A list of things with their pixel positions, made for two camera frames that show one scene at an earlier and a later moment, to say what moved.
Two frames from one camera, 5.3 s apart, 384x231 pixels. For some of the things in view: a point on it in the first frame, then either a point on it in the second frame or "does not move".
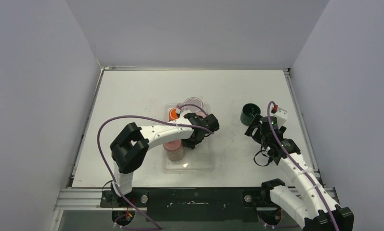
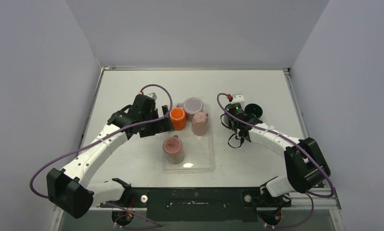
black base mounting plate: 198,204 does not move
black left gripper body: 201,139 → 154,128
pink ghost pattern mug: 175,149 does not move
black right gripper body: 255,125 → 230,119
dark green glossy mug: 248,112 does not move
